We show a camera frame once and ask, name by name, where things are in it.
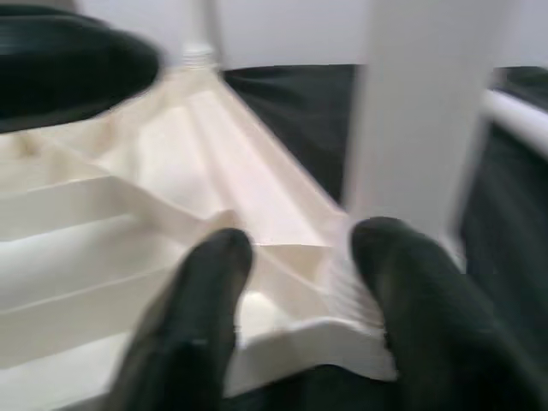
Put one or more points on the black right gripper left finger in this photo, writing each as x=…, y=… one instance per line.
x=184, y=334

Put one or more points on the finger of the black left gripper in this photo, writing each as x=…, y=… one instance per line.
x=64, y=68

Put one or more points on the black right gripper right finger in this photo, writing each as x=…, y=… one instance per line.
x=428, y=321

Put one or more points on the white plastic table leg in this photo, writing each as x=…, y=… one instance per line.
x=514, y=111
x=419, y=128
x=199, y=47

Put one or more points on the white plastic table top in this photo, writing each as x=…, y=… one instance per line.
x=128, y=214

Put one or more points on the black cloth table cover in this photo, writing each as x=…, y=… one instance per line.
x=299, y=120

